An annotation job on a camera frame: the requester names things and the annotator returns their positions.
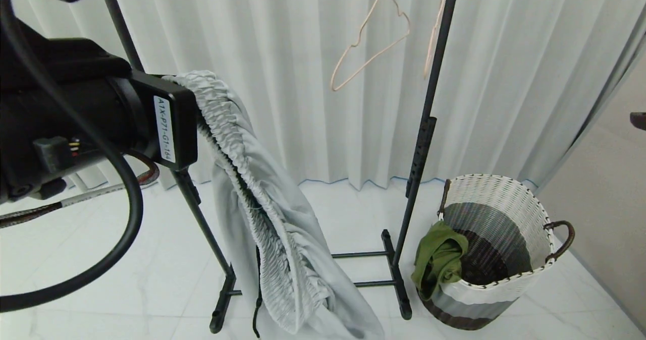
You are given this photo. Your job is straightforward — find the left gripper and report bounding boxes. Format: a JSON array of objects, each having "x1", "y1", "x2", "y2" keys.
[{"x1": 0, "y1": 20, "x2": 198, "y2": 204}]

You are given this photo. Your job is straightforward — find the pale grey shorts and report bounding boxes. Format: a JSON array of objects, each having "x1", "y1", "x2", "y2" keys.
[{"x1": 161, "y1": 70, "x2": 387, "y2": 340}]

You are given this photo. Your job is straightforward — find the pink clothes hanger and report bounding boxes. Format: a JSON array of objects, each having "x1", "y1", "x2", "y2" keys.
[
  {"x1": 331, "y1": 0, "x2": 411, "y2": 92},
  {"x1": 423, "y1": 0, "x2": 450, "y2": 78}
]

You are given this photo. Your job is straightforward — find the black clothes rack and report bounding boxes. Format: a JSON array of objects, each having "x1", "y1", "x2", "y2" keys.
[{"x1": 98, "y1": 0, "x2": 462, "y2": 334}]

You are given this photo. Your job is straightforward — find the white laundry basket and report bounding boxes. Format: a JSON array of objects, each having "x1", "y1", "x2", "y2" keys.
[{"x1": 416, "y1": 174, "x2": 576, "y2": 330}]

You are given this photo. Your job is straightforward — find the white curtain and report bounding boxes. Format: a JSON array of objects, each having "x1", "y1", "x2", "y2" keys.
[{"x1": 10, "y1": 0, "x2": 646, "y2": 190}]

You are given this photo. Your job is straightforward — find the green garment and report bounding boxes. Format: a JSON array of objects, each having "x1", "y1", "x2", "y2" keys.
[{"x1": 411, "y1": 220, "x2": 470, "y2": 300}]

